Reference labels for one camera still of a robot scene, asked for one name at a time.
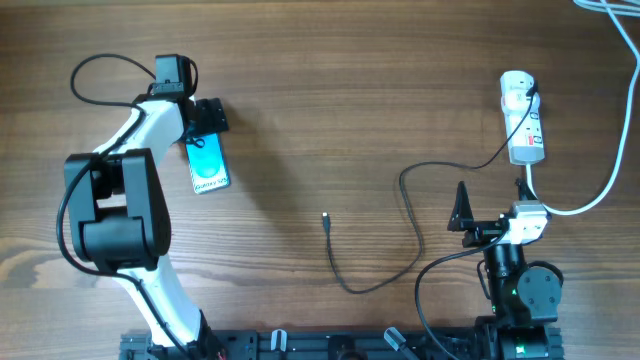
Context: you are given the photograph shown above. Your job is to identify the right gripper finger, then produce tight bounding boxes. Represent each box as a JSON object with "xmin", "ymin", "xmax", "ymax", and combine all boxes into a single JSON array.
[
  {"xmin": 516, "ymin": 178, "xmax": 536, "ymax": 201},
  {"xmin": 447, "ymin": 181, "xmax": 474, "ymax": 232}
]

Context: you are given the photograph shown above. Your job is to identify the Galaxy S25 smartphone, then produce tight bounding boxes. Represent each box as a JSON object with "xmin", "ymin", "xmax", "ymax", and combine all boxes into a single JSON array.
[{"xmin": 186, "ymin": 134, "xmax": 231, "ymax": 194}]

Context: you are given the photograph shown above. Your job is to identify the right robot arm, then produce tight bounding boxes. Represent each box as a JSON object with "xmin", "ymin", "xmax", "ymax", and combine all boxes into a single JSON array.
[{"xmin": 447, "ymin": 180, "xmax": 565, "ymax": 359}]

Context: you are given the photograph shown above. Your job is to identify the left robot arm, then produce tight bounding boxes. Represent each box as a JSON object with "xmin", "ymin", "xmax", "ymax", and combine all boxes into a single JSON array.
[{"xmin": 56, "ymin": 54, "xmax": 231, "ymax": 359}]

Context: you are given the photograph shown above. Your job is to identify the white USB charger plug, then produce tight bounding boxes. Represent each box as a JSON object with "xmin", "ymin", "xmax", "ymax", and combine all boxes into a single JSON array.
[{"xmin": 501, "ymin": 86, "xmax": 540, "ymax": 115}]

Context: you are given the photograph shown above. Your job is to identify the white power strip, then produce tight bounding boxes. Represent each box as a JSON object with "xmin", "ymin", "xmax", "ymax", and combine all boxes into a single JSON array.
[{"xmin": 500, "ymin": 70, "xmax": 545, "ymax": 166}]

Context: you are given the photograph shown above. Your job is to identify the right camera black cable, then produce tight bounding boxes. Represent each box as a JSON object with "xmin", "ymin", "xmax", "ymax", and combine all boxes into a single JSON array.
[{"xmin": 414, "ymin": 232, "xmax": 509, "ymax": 360}]

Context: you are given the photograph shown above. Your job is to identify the camera black cable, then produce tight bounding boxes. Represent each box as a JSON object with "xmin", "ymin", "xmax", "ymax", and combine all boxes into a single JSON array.
[
  {"xmin": 414, "ymin": 232, "xmax": 509, "ymax": 360},
  {"xmin": 55, "ymin": 53, "xmax": 201, "ymax": 359}
]

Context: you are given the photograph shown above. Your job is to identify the left camera black cable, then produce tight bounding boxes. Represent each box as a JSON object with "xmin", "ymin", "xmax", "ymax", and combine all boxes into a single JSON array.
[{"xmin": 55, "ymin": 53, "xmax": 201, "ymax": 359}]

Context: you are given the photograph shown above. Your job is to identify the black USB charging cable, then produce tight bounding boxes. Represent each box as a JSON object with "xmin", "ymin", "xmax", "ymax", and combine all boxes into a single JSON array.
[{"xmin": 321, "ymin": 81, "xmax": 540, "ymax": 295}]

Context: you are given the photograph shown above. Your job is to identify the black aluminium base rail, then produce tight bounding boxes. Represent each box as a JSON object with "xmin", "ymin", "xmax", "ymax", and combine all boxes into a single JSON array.
[{"xmin": 118, "ymin": 327, "xmax": 565, "ymax": 360}]

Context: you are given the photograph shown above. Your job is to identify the white power strip cord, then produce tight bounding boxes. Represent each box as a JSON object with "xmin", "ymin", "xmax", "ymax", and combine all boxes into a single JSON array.
[{"xmin": 524, "ymin": 0, "xmax": 640, "ymax": 217}]

